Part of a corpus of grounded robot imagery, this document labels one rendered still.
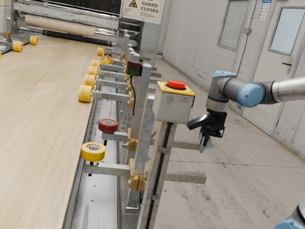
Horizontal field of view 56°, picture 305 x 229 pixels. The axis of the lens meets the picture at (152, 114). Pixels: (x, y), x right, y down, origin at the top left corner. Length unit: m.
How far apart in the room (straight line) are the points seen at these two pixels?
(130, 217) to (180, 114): 0.54
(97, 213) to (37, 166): 0.38
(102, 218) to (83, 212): 0.08
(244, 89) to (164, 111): 0.58
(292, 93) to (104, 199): 0.84
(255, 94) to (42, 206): 0.81
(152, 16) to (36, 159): 2.93
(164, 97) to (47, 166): 0.44
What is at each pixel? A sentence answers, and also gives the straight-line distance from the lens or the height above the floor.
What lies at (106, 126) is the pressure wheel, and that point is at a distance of 1.19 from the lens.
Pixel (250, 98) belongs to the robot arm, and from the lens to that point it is 1.13.
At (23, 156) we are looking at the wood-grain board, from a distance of 0.93.
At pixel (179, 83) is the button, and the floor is 1.23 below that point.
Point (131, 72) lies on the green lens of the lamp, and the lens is 1.09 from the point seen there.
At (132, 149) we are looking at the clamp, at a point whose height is 0.83.
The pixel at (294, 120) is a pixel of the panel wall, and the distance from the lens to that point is 4.32.
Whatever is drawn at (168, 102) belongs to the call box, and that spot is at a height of 1.19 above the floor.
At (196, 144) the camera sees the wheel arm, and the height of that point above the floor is 0.86.
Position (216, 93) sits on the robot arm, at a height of 1.10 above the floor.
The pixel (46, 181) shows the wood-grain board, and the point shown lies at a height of 0.90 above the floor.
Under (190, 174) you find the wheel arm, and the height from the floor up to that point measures 0.84.
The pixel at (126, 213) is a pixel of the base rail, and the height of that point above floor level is 0.70.
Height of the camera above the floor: 1.35
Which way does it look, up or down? 18 degrees down
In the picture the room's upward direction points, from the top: 11 degrees clockwise
